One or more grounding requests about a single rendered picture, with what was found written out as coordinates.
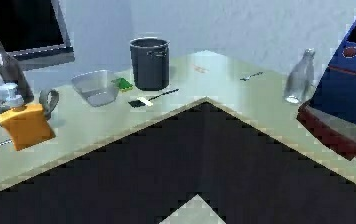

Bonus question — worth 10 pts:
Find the dark window with grey frame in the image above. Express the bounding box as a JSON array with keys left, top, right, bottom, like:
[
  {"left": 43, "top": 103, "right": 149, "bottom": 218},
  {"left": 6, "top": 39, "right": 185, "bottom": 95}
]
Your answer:
[{"left": 0, "top": 0, "right": 76, "bottom": 78}]

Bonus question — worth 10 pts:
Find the grey mug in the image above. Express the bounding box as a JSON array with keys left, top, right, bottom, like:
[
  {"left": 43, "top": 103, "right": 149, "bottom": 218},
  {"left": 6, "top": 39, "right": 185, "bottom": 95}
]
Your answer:
[{"left": 38, "top": 88, "right": 60, "bottom": 119}]

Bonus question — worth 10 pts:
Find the pale green corner worktop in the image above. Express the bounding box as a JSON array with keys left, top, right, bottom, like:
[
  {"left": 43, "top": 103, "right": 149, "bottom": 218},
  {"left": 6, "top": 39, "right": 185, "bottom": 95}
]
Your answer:
[{"left": 0, "top": 49, "right": 356, "bottom": 198}]

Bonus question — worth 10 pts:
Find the blue and red appliance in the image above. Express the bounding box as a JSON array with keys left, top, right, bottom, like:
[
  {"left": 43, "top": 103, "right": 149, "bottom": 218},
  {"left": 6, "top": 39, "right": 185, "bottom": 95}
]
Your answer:
[{"left": 296, "top": 9, "right": 356, "bottom": 164}]

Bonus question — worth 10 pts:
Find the dark grey cooking pot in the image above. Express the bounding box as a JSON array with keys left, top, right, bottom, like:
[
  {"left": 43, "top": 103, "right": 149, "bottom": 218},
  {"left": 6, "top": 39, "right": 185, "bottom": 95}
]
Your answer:
[{"left": 129, "top": 37, "right": 171, "bottom": 92}]

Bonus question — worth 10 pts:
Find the dark glass wine bottle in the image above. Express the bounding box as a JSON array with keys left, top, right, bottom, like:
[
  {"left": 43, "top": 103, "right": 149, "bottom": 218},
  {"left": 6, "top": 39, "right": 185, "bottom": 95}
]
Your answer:
[{"left": 0, "top": 32, "right": 35, "bottom": 105}]

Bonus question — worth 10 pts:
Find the black and white spatula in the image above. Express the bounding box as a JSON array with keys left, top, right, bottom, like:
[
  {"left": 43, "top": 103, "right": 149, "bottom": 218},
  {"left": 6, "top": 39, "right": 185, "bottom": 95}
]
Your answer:
[{"left": 128, "top": 88, "right": 180, "bottom": 109}]

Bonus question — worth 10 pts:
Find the clear glass bottle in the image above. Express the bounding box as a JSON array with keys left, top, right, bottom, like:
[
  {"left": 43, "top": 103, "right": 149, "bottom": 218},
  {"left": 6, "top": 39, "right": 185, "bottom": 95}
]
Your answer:
[{"left": 283, "top": 48, "right": 317, "bottom": 105}]

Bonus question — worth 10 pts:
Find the grey metal bowl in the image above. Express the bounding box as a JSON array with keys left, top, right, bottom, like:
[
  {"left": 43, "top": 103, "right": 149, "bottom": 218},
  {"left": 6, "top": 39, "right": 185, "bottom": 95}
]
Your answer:
[{"left": 71, "top": 69, "right": 121, "bottom": 108}]

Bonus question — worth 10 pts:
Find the small dark fork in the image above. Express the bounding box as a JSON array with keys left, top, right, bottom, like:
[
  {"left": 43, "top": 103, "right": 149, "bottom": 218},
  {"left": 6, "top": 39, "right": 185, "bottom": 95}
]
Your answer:
[{"left": 239, "top": 71, "right": 264, "bottom": 82}]

